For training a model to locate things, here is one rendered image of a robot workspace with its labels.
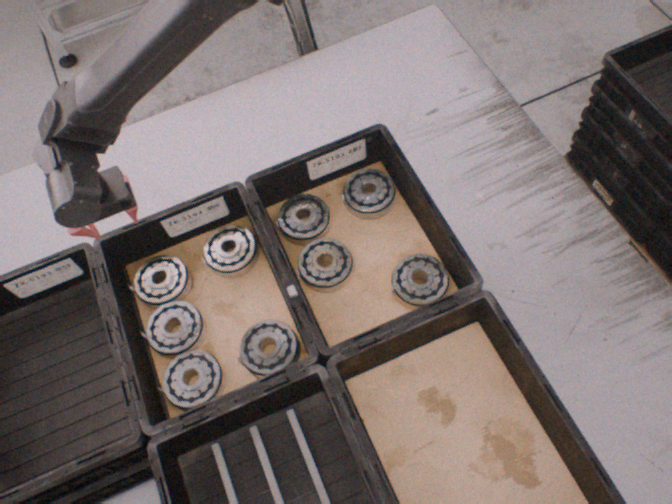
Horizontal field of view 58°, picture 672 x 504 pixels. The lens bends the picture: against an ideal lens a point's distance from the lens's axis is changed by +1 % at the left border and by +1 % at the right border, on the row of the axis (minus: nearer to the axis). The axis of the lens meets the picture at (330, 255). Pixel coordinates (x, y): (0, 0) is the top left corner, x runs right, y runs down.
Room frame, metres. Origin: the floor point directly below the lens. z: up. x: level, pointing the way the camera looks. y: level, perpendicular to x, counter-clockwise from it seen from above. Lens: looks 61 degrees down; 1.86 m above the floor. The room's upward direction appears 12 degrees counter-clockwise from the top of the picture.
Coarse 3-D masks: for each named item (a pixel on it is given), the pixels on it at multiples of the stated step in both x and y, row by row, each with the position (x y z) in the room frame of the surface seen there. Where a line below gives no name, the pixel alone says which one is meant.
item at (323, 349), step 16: (368, 128) 0.77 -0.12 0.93; (384, 128) 0.76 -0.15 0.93; (336, 144) 0.75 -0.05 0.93; (288, 160) 0.73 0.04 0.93; (304, 160) 0.73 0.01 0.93; (400, 160) 0.68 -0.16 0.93; (256, 176) 0.71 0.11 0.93; (416, 176) 0.64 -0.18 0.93; (256, 208) 0.64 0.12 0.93; (432, 208) 0.56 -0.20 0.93; (448, 224) 0.52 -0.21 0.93; (272, 240) 0.56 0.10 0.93; (448, 240) 0.50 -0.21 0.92; (464, 256) 0.46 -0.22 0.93; (288, 272) 0.49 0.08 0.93; (464, 288) 0.40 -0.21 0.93; (480, 288) 0.39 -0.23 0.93; (304, 304) 0.43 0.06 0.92; (400, 320) 0.36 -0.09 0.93; (320, 336) 0.37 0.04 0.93; (368, 336) 0.35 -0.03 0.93; (320, 352) 0.34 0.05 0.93; (336, 352) 0.33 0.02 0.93
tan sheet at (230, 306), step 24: (192, 240) 0.66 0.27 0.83; (192, 264) 0.61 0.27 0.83; (264, 264) 0.58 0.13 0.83; (192, 288) 0.56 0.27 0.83; (216, 288) 0.54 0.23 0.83; (240, 288) 0.53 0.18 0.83; (264, 288) 0.52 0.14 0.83; (144, 312) 0.53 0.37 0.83; (216, 312) 0.49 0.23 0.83; (240, 312) 0.48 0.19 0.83; (264, 312) 0.47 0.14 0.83; (288, 312) 0.46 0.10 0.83; (216, 336) 0.45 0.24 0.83; (240, 336) 0.44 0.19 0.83; (168, 360) 0.42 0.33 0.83; (240, 384) 0.35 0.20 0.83; (168, 408) 0.33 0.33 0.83
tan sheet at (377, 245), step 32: (320, 192) 0.72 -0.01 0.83; (352, 224) 0.62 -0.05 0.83; (384, 224) 0.61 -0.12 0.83; (416, 224) 0.59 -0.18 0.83; (288, 256) 0.58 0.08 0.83; (352, 256) 0.55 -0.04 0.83; (384, 256) 0.54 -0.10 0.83; (352, 288) 0.49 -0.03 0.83; (384, 288) 0.47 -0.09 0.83; (320, 320) 0.44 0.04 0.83; (352, 320) 0.42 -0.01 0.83; (384, 320) 0.41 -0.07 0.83
